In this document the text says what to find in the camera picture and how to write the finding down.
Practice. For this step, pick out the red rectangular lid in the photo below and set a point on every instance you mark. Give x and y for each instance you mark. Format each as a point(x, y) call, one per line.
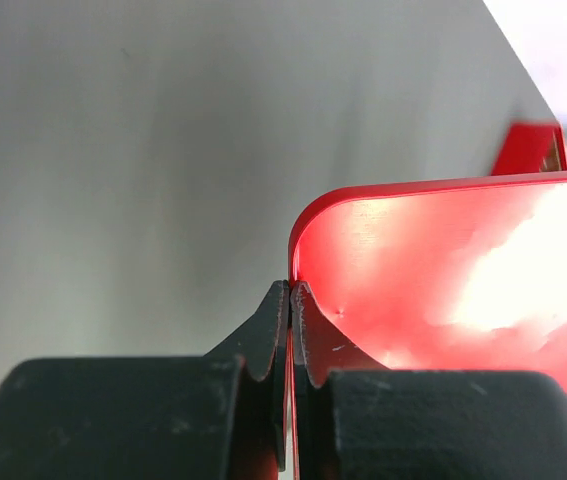
point(465, 274)

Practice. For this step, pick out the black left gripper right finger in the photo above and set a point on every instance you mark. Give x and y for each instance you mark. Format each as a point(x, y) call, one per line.
point(356, 419)

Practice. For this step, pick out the red compartment chocolate box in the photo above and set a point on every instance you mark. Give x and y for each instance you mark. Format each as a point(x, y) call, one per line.
point(531, 148)

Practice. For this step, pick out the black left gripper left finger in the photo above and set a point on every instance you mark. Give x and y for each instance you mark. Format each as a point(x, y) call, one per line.
point(221, 415)

